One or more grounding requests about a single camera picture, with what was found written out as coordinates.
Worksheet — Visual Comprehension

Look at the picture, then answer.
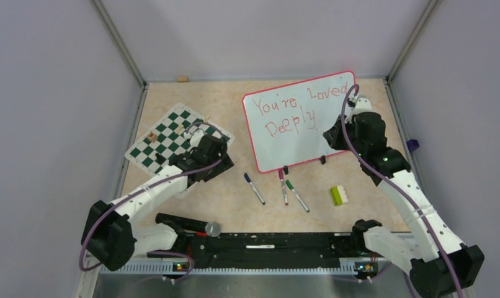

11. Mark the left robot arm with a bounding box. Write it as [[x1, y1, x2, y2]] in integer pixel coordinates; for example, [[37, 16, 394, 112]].
[[79, 134, 234, 271]]

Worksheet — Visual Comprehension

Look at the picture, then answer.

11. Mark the green white toy block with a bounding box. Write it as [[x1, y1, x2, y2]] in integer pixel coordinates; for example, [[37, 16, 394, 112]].
[[330, 186, 349, 206]]

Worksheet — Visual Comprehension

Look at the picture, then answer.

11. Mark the blue-capped marker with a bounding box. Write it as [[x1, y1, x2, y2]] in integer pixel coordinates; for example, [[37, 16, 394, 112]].
[[244, 173, 266, 205]]

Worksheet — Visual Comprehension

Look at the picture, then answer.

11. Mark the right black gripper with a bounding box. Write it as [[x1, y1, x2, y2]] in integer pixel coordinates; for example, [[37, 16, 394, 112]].
[[325, 114, 367, 157]]

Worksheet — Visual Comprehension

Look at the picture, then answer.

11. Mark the pink-framed whiteboard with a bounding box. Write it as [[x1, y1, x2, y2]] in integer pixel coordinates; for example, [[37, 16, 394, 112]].
[[242, 70, 355, 173]]

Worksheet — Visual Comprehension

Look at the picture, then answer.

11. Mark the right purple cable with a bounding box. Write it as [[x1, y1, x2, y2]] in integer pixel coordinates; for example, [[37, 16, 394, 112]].
[[341, 84, 465, 298]]

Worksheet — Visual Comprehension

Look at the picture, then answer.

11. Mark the black microphone silver head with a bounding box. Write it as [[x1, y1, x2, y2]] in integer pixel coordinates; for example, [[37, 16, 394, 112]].
[[155, 213, 221, 237]]

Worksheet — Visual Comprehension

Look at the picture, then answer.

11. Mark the wooden block at wall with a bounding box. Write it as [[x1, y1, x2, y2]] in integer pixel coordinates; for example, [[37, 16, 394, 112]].
[[176, 76, 189, 83]]

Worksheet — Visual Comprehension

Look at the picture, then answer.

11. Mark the black chess piece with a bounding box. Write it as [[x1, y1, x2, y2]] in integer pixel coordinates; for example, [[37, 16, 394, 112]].
[[155, 153, 166, 164]]

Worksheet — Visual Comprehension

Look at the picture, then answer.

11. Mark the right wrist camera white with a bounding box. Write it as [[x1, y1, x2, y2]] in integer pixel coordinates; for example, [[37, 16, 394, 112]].
[[346, 96, 373, 123]]

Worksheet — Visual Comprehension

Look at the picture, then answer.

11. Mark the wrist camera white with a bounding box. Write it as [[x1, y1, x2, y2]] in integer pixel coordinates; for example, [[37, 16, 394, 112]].
[[184, 129, 205, 147], [346, 96, 373, 123]]

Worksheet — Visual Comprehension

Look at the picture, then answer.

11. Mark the purple clip on frame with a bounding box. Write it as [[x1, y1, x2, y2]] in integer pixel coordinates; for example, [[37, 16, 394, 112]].
[[406, 139, 420, 153]]

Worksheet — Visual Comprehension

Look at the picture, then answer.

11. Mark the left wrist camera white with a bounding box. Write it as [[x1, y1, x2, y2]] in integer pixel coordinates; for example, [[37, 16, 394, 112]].
[[184, 129, 205, 147]]

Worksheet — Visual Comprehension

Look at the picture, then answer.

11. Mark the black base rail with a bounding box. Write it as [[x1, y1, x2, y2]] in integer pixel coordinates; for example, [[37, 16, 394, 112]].
[[170, 232, 377, 269]]

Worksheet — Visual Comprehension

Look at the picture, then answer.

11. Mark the green white chessboard mat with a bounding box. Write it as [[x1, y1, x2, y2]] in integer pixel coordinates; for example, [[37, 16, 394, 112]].
[[125, 103, 234, 179]]

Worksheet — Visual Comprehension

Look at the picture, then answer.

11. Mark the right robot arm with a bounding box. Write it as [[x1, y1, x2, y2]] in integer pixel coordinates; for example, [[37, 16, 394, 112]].
[[323, 111, 484, 297]]

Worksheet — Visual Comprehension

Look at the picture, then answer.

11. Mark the purple-capped marker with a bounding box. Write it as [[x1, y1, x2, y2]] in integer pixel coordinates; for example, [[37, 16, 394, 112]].
[[278, 169, 288, 206]]

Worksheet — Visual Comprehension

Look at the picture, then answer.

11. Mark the green-capped marker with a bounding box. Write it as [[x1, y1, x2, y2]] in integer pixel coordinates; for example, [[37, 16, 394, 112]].
[[286, 180, 310, 213]]

